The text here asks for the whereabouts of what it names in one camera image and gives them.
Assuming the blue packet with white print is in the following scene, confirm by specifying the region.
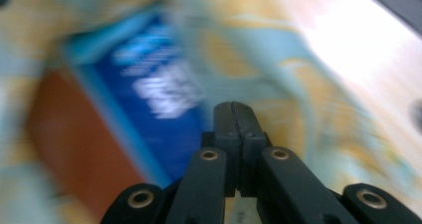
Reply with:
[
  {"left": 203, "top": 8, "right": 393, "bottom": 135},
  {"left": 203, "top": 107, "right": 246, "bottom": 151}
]
[{"left": 62, "top": 4, "right": 214, "bottom": 189}]

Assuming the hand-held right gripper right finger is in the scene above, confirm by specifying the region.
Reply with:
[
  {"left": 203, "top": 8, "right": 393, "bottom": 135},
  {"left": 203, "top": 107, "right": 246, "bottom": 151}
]
[{"left": 233, "top": 101, "right": 274, "bottom": 198}]

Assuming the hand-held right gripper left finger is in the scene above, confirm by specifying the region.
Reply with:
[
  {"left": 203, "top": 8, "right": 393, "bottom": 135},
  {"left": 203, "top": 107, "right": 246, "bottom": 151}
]
[{"left": 200, "top": 101, "right": 242, "bottom": 198}]

